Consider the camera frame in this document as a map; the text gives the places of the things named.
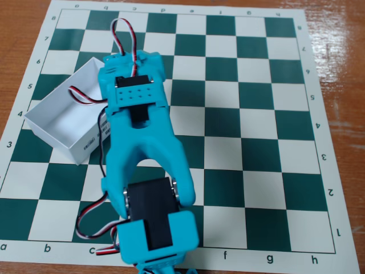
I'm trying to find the cyan gripper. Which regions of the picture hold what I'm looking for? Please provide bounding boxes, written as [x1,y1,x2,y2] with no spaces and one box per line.
[98,50,167,87]

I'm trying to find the white cardboard box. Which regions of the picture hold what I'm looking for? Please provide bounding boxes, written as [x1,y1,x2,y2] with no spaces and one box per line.
[24,57,112,166]

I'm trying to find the green white chessboard mat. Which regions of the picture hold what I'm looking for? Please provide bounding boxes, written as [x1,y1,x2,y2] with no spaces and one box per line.
[0,0,362,272]

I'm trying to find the looped red white black cable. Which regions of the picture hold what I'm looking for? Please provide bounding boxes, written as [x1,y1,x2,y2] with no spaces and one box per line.
[110,18,141,77]

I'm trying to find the red white black servo cable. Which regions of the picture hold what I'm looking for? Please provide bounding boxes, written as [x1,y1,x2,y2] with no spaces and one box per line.
[67,86,129,240]
[95,224,121,256]

